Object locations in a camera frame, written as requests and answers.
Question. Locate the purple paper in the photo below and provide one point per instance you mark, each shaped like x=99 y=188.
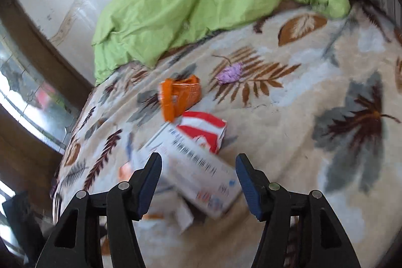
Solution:
x=229 y=73

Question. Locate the red and white packet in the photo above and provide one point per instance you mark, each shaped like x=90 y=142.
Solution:
x=204 y=126

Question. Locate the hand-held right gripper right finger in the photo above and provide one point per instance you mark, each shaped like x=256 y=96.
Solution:
x=248 y=186

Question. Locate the orange snack wrapper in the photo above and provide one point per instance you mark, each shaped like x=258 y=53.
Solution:
x=176 y=95

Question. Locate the leaf print blanket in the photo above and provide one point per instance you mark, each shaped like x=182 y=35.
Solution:
x=298 y=130

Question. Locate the wooden window frame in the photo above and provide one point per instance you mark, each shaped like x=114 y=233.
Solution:
x=47 y=45

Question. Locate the green quilt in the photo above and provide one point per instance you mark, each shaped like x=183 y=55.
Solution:
x=188 y=10

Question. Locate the long white medicine box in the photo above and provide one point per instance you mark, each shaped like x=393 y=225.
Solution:
x=201 y=173

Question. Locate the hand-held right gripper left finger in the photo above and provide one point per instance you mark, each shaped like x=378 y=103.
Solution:
x=150 y=183

